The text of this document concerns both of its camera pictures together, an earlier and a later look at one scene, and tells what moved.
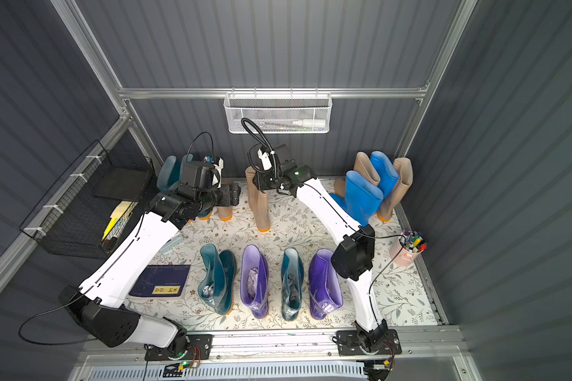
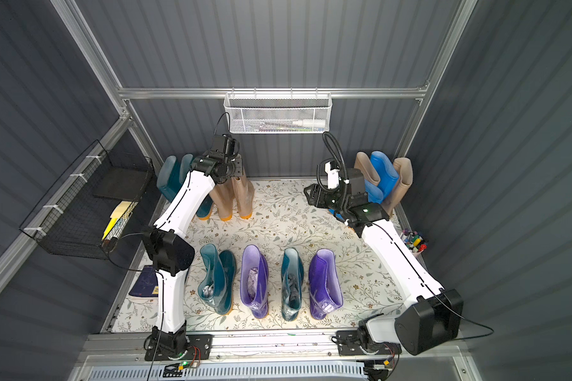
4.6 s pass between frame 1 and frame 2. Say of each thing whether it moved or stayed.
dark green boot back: stayed
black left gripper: moved
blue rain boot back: stayed
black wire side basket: stayed
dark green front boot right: stayed
